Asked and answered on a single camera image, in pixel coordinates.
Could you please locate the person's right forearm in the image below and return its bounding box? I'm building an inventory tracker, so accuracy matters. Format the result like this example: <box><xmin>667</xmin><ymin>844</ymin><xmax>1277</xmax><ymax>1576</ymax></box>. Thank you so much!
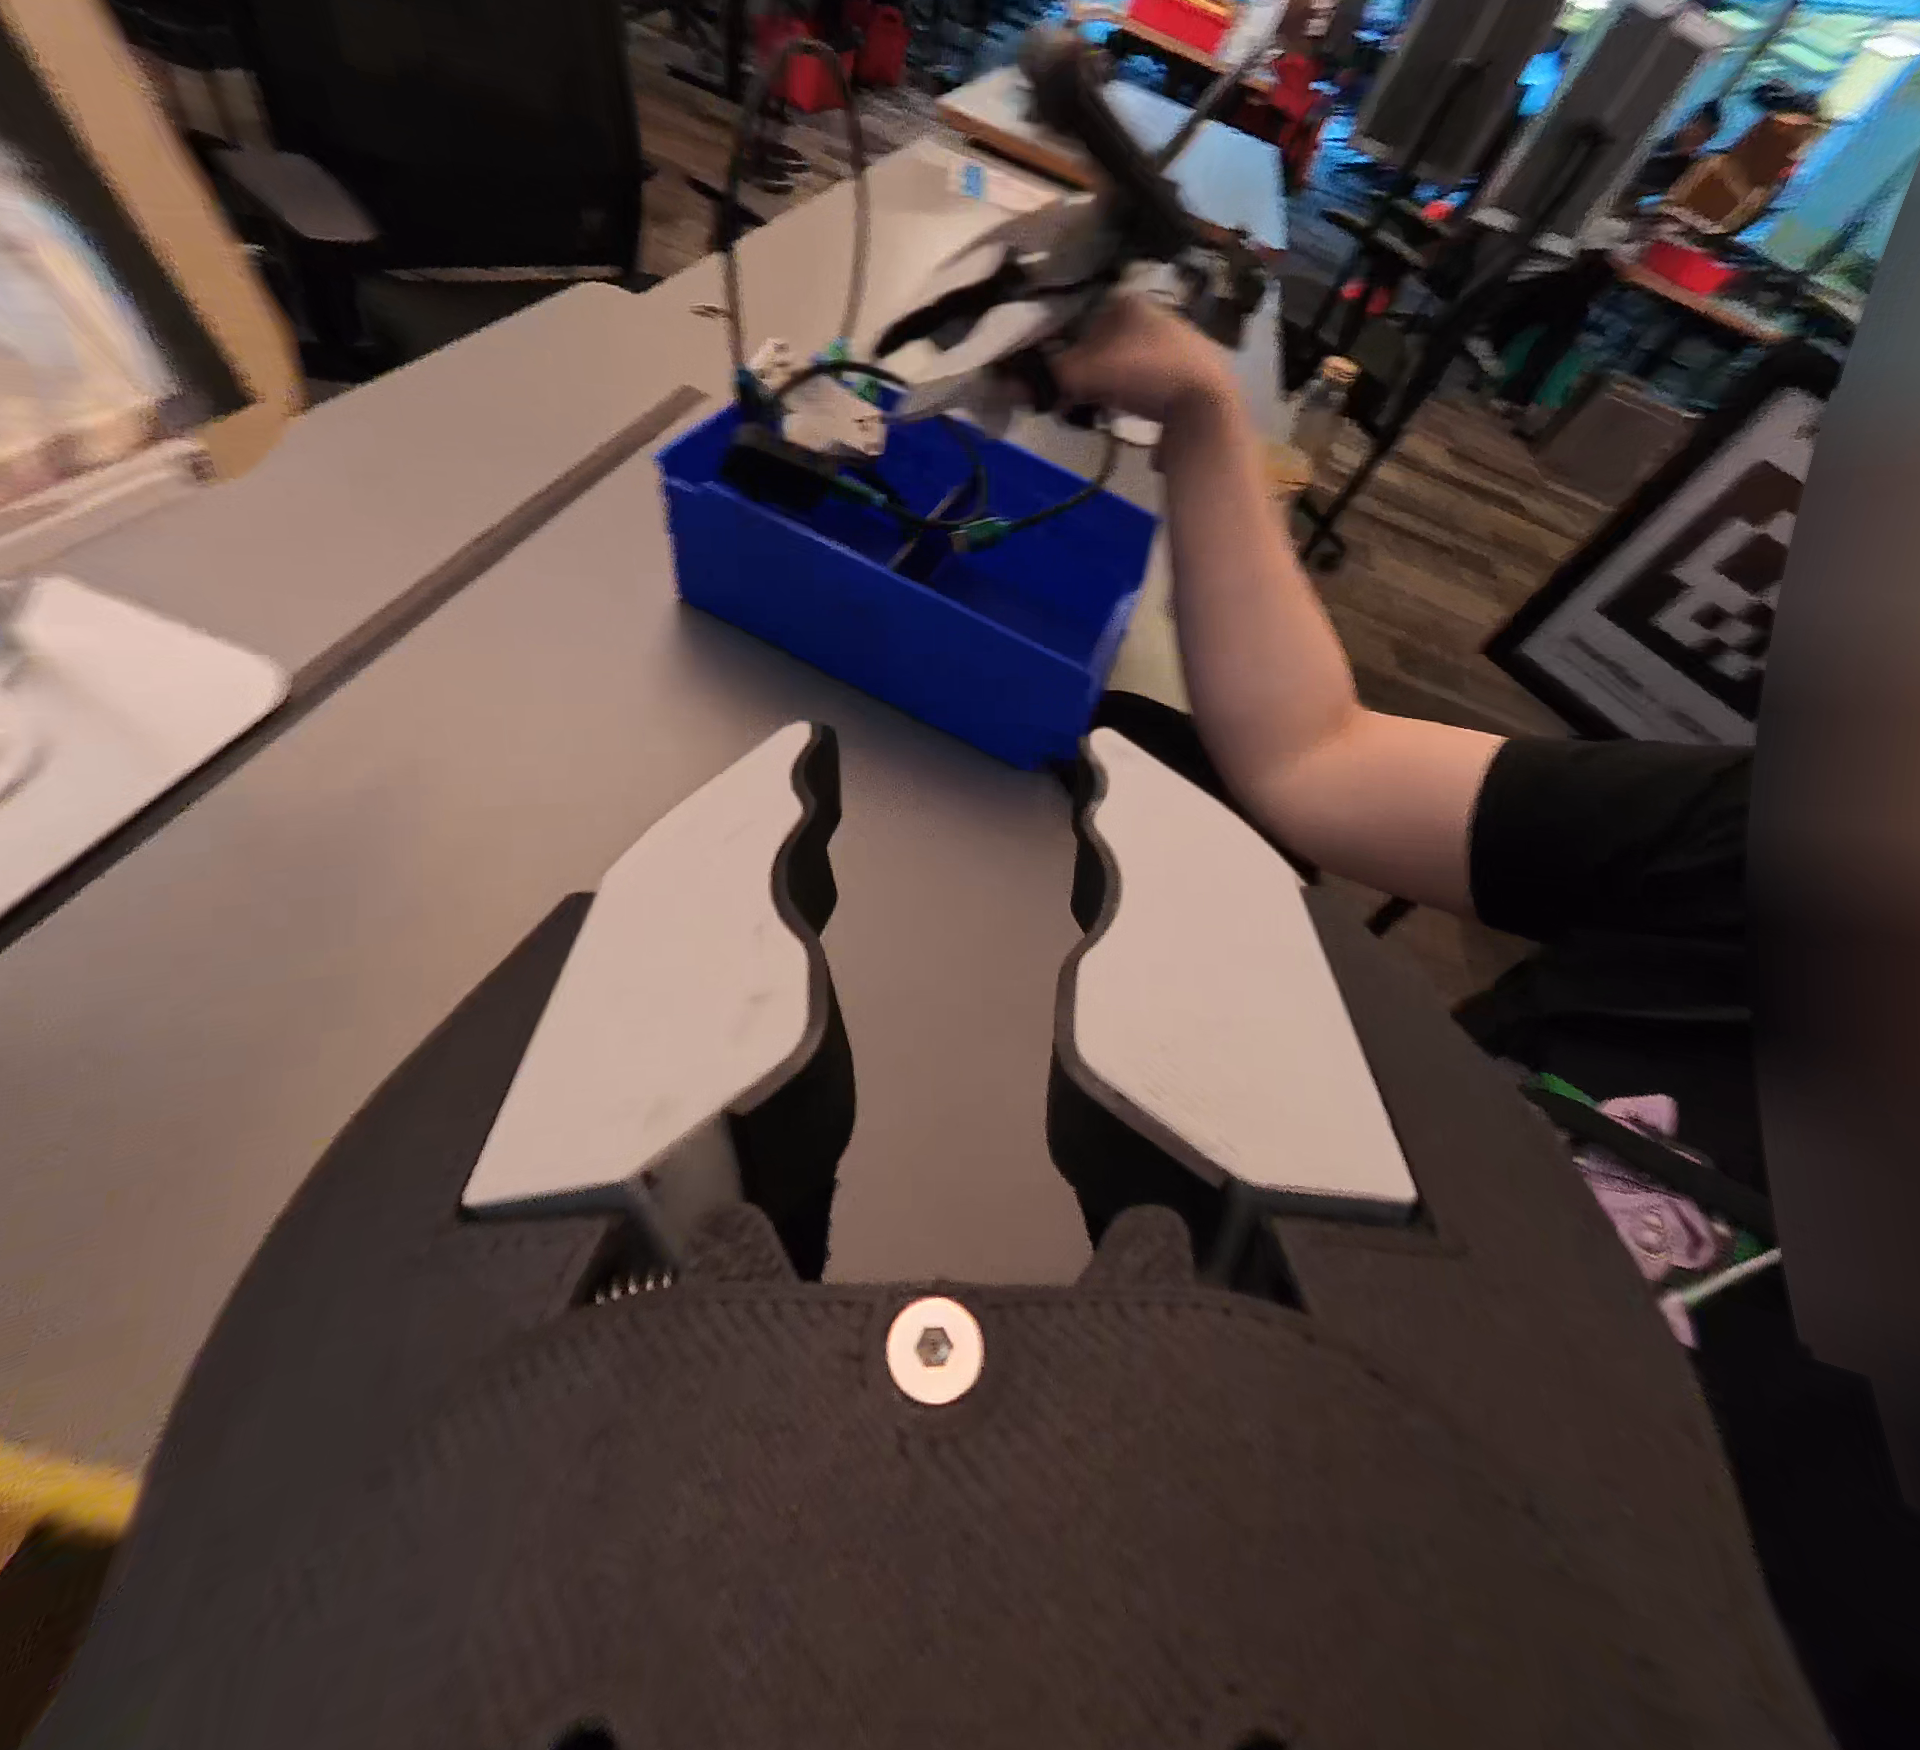
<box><xmin>1161</xmin><ymin>384</ymin><xmax>1503</xmax><ymax>914</ymax></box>

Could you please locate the grey light panel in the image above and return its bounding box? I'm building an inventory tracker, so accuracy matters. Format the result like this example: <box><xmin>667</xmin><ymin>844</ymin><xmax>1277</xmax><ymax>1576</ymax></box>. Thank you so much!
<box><xmin>1358</xmin><ymin>0</ymin><xmax>1595</xmax><ymax>189</ymax></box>
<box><xmin>1476</xmin><ymin>0</ymin><xmax>1731</xmax><ymax>244</ymax></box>

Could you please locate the silver hdmi adapter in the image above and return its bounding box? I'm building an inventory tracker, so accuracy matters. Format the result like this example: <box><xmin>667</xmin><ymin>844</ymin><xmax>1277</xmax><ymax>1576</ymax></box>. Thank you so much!
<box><xmin>750</xmin><ymin>337</ymin><xmax>889</xmax><ymax>460</ymax></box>

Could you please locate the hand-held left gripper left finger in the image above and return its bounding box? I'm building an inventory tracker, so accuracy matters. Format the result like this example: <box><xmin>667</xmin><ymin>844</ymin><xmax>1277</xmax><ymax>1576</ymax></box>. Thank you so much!
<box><xmin>460</xmin><ymin>721</ymin><xmax>859</xmax><ymax>1228</ymax></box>

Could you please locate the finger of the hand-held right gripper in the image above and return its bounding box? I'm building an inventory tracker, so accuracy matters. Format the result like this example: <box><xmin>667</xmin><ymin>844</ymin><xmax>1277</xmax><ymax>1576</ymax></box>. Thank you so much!
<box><xmin>874</xmin><ymin>206</ymin><xmax>1107</xmax><ymax>361</ymax></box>
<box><xmin>900</xmin><ymin>312</ymin><xmax>1088</xmax><ymax>419</ymax></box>

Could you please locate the blue plastic bin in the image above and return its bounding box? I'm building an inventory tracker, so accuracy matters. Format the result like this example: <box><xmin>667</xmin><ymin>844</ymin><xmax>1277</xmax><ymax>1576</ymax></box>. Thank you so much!
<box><xmin>657</xmin><ymin>390</ymin><xmax>1164</xmax><ymax>773</ymax></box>

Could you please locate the person's black printed shirt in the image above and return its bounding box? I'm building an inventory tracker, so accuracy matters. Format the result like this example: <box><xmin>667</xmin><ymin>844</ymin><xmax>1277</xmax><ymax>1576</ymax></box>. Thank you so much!
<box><xmin>1463</xmin><ymin>729</ymin><xmax>1788</xmax><ymax>1355</ymax></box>

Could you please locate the person's right hand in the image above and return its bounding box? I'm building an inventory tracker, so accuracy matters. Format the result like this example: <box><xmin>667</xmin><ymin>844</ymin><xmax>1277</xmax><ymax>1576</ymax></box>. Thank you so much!
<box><xmin>1051</xmin><ymin>294</ymin><xmax>1254</xmax><ymax>439</ymax></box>

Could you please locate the instruction sign on stand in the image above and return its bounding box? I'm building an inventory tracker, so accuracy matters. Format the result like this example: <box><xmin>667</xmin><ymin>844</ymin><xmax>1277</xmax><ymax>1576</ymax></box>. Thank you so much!
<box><xmin>0</xmin><ymin>0</ymin><xmax>303</xmax><ymax>910</ymax></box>

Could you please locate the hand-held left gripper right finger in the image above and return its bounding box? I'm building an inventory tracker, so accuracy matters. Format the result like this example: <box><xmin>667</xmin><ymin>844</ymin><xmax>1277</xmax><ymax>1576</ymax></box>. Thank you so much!
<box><xmin>1046</xmin><ymin>727</ymin><xmax>1422</xmax><ymax>1216</ymax></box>

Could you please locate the black mesh chair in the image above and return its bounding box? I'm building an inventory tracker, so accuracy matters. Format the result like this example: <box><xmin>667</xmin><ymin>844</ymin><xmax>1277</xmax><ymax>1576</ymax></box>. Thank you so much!
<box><xmin>196</xmin><ymin>0</ymin><xmax>649</xmax><ymax>330</ymax></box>

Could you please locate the red storage box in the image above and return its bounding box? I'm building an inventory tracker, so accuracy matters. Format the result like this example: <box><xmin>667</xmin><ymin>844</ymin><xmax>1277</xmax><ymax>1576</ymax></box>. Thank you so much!
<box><xmin>1126</xmin><ymin>0</ymin><xmax>1251</xmax><ymax>56</ymax></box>

